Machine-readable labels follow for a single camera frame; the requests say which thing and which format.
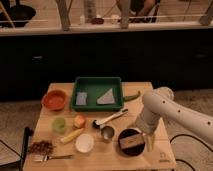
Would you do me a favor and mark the green plastic tray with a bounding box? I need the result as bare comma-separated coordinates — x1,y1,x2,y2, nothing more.
70,77,124,112

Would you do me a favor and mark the grey triangular cloth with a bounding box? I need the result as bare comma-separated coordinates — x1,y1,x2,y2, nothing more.
97,89,115,104

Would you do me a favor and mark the silver fork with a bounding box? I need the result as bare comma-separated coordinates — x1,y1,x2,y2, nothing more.
33,155,73,162

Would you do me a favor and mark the black floor cable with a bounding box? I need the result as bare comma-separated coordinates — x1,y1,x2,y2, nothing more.
169,133,213,171

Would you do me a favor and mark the metal measuring cup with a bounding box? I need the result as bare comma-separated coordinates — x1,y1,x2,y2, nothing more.
101,126,115,140

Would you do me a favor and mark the dark purple bowl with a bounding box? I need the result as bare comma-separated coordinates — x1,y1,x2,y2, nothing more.
118,129,145,156

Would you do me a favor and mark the yellow toy corn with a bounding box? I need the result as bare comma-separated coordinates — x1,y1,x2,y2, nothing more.
60,128,84,144

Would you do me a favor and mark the orange toy fruit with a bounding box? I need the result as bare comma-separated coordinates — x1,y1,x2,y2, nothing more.
74,115,86,128

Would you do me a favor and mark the orange bowl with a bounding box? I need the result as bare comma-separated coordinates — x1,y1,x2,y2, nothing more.
41,90,67,111

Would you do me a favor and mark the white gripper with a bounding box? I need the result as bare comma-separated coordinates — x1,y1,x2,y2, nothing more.
135,118,156,151

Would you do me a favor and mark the small grey sponge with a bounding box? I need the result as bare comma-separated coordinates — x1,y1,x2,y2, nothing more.
76,92,87,105

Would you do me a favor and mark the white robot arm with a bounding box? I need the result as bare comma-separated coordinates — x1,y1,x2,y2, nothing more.
134,87,213,152

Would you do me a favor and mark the ice cream scoop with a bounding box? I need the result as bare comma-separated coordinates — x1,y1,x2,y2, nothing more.
92,109,128,129

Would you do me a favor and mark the green cup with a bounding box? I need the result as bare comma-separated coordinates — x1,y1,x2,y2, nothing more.
52,117,66,134

